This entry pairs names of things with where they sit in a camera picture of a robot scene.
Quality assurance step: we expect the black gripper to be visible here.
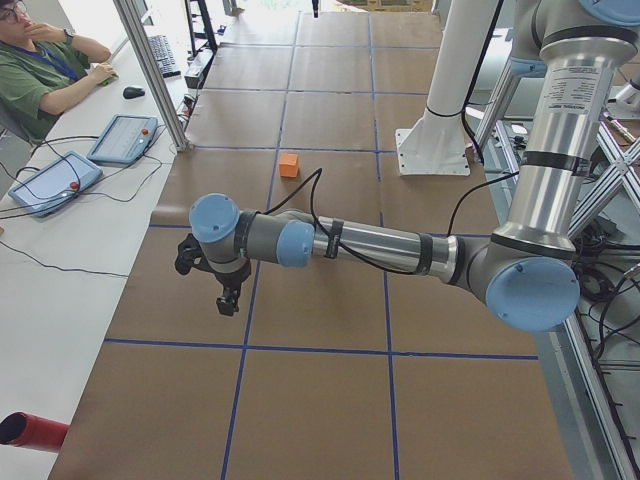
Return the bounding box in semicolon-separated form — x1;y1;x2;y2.
207;259;251;315

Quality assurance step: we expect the orange foam block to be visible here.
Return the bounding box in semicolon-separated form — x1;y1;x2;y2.
278;152;299;178

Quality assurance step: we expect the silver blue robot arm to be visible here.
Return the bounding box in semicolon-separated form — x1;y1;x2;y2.
188;1;639;331

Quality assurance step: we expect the brown paper table cover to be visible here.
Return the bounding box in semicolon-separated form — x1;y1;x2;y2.
51;12;572;479

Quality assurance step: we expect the far blue teach pendant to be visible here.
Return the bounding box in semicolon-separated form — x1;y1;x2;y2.
87;114;158;165

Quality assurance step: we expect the blue teach pendant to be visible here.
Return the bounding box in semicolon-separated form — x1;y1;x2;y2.
87;114;158;165
8;151;103;217

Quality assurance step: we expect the near blue teach pendant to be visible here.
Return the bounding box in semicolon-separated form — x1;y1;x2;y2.
8;151;103;217

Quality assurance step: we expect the black computer mouse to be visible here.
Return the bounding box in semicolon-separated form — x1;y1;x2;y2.
122;86;145;100

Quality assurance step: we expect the red cylinder tube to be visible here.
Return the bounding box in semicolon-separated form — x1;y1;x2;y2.
1;412;69;453

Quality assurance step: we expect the black keyboard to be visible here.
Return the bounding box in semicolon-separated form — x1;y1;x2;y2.
147;35;181;78

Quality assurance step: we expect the person in green shirt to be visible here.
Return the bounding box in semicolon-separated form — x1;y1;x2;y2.
1;1;117;144

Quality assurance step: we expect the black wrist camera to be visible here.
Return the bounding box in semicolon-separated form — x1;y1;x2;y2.
174;233;202;275

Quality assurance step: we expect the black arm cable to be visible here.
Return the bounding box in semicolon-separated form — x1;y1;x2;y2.
263;168;521;275

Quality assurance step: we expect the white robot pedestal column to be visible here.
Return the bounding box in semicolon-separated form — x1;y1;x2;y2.
395;0;502;176

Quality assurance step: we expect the aluminium frame post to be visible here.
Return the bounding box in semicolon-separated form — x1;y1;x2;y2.
113;0;190;152

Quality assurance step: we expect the aluminium side frame rail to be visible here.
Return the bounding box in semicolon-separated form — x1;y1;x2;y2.
479;74;640;480

